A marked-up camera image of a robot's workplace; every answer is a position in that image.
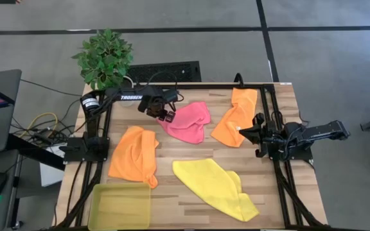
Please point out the yellow plastic tray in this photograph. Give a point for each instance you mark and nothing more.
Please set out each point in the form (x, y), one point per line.
(120, 207)

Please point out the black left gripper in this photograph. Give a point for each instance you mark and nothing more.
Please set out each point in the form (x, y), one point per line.
(153, 104)

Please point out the black mesh crate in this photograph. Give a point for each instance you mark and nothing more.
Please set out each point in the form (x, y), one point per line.
(165, 71)

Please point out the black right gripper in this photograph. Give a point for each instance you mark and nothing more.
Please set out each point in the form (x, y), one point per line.
(270, 134)

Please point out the black aluminium table frame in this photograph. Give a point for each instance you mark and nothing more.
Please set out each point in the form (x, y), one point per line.
(204, 86)

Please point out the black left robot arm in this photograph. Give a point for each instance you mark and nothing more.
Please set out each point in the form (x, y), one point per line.
(90, 141)

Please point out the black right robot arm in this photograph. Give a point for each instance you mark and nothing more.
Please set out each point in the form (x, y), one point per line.
(320, 130)

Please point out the pink microfiber towel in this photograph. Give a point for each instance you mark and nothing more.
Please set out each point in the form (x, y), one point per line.
(188, 123)

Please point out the yellow microfiber towel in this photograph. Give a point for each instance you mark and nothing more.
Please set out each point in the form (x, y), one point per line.
(214, 186)

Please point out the white box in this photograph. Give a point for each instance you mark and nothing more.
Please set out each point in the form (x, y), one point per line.
(51, 173)

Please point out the orange microfiber towel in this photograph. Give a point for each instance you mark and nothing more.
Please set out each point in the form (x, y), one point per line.
(133, 157)
(236, 115)

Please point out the green leafy plant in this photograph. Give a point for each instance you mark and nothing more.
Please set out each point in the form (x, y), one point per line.
(103, 59)

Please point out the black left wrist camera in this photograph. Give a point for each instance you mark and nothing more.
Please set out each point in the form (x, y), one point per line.
(171, 95)

